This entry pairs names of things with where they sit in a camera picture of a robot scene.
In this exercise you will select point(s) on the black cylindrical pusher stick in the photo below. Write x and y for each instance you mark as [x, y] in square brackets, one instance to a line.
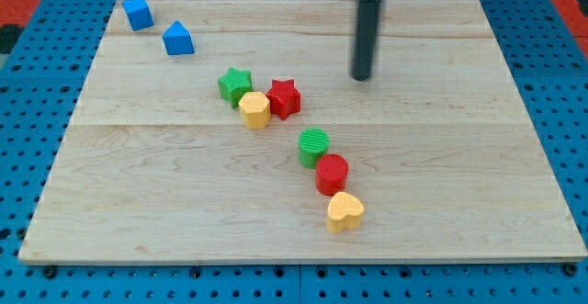
[365, 38]

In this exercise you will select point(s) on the red star block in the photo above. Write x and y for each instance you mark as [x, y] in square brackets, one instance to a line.
[284, 97]

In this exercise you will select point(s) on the green cylinder block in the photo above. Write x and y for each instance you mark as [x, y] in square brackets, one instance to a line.
[313, 143]

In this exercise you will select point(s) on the yellow hexagon block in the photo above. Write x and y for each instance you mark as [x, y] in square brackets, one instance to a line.
[255, 110]

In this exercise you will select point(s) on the red cylinder block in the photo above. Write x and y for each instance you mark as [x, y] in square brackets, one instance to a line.
[331, 174]

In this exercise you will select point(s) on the green star block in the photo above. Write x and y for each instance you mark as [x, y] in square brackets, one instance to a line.
[234, 85]

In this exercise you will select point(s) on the wooden board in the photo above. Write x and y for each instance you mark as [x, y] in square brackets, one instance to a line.
[155, 168]

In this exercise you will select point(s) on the yellow heart block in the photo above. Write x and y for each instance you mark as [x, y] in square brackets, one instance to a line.
[344, 212]

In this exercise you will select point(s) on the blue pentagon block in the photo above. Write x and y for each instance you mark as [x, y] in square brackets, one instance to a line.
[177, 40]

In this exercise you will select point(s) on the blue cube block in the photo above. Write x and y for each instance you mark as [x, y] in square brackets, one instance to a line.
[138, 14]

